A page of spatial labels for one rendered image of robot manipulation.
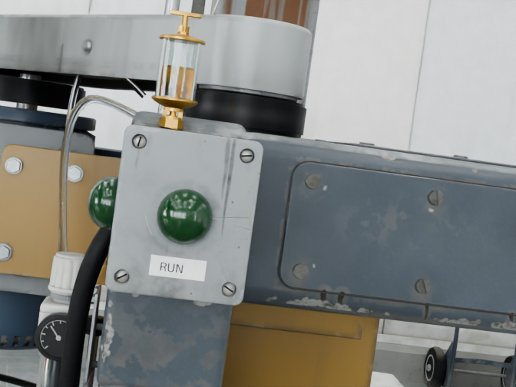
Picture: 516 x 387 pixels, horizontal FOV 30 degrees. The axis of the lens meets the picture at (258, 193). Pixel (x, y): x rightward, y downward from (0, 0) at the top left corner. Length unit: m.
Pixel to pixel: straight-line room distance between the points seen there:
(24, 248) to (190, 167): 0.46
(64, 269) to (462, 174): 0.34
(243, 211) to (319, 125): 5.30
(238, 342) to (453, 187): 0.35
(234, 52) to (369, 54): 5.21
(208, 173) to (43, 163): 0.45
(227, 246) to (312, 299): 0.09
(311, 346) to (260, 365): 0.05
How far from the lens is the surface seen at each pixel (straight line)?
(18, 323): 1.01
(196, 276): 0.52
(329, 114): 5.82
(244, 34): 0.69
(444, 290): 0.60
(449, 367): 5.84
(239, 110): 0.68
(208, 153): 0.52
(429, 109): 5.96
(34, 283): 0.97
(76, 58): 0.83
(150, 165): 0.52
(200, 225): 0.50
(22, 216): 0.95
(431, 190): 0.59
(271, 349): 0.88
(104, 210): 0.53
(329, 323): 0.84
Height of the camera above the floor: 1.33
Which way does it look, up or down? 3 degrees down
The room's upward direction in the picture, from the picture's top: 8 degrees clockwise
